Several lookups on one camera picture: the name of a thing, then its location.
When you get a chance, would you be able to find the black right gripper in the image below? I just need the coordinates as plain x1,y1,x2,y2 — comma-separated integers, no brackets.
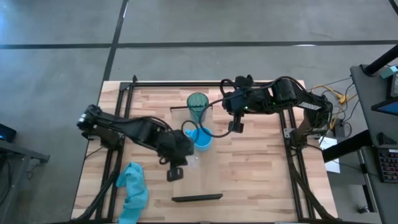
221,75,253,134

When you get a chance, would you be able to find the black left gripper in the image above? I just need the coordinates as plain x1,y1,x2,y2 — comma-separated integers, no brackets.
156,129,196,183

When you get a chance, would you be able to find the blue plastic mug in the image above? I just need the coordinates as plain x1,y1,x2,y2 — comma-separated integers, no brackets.
185,126,214,153

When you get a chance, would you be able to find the teal ribbed plastic tumbler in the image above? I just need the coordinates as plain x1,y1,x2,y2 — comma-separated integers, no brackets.
186,92,210,124

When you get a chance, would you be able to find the teal cloth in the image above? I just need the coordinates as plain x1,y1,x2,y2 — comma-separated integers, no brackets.
116,161,150,224

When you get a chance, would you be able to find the white paper sheet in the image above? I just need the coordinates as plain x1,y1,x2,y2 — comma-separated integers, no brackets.
318,136,341,174

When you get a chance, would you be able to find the black desk beam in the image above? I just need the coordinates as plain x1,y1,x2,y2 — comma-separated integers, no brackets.
322,129,374,164

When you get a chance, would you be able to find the grey desk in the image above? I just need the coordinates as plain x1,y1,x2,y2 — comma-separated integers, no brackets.
350,63,398,224

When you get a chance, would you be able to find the small black triangular stand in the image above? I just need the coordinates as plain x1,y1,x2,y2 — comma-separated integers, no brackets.
377,131,398,146

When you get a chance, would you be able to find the blue tablet screen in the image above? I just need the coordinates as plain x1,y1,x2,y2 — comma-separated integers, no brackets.
371,98,398,116

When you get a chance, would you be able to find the black keyboard with coloured keys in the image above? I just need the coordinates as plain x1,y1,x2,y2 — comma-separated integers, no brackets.
377,148,398,184

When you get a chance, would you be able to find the black slanted pole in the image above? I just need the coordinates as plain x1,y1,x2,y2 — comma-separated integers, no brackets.
363,44,398,77

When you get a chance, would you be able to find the small teal box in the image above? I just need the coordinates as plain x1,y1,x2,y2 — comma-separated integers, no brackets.
380,64,398,79

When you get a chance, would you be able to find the grey side table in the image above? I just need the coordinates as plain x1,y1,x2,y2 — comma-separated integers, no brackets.
0,139,50,224

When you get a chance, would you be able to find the black device with blue light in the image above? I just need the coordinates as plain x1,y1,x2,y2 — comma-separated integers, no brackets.
0,123,18,144

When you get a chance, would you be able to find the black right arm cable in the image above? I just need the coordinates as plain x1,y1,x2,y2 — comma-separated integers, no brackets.
198,75,299,139

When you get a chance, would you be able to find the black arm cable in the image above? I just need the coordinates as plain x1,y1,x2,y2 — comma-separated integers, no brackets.
181,119,200,142
198,75,299,139

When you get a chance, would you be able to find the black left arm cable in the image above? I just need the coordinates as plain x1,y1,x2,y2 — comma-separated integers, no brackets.
181,119,200,142

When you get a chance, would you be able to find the black aluminium table frame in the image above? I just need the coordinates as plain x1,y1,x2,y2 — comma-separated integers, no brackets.
73,74,338,224

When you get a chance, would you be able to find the yellow cable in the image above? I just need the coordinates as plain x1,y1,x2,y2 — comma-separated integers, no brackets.
310,84,358,105

